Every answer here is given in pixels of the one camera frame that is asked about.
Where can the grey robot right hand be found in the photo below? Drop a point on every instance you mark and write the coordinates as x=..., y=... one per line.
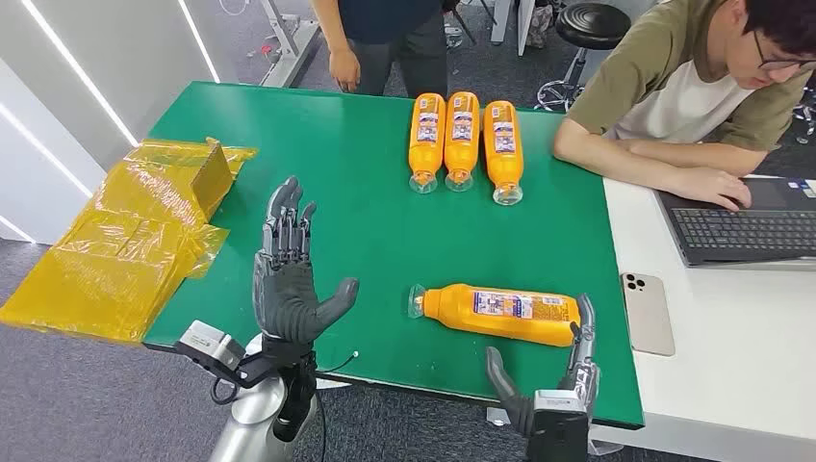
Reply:
x=581, y=376

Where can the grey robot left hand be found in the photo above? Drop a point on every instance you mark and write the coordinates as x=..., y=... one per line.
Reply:
x=283, y=300

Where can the orange detergent bottle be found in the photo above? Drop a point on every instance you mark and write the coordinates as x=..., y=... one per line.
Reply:
x=503, y=143
x=461, y=130
x=497, y=315
x=426, y=134

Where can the beige smartphone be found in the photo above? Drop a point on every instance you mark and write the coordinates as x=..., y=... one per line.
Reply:
x=647, y=314

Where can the yellow plastic wrapped cardboard box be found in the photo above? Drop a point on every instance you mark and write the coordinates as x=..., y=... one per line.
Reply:
x=121, y=255

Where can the dark laptop computer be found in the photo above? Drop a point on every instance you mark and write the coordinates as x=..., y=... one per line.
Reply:
x=739, y=233

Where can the person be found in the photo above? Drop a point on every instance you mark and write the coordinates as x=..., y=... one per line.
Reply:
x=389, y=38
x=663, y=102

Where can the chair caster wheel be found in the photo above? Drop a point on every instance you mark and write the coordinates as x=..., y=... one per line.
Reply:
x=454, y=38

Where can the chrome chair base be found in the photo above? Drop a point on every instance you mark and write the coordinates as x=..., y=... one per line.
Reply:
x=806, y=118

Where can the black round stool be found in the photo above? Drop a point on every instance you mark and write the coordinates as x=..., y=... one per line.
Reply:
x=593, y=25

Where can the patterned bag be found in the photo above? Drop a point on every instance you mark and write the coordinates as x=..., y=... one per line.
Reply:
x=540, y=25

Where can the black eyeglasses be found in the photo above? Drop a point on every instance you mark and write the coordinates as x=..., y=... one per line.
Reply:
x=774, y=64

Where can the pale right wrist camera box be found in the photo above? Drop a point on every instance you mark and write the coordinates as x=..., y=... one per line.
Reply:
x=558, y=424

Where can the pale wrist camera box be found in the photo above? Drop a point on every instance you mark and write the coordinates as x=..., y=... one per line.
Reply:
x=558, y=424
x=205, y=339

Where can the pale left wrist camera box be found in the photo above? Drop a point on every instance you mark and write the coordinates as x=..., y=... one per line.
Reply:
x=205, y=339

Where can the white metal stand frame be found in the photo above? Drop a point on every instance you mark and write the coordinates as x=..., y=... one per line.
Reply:
x=290, y=44

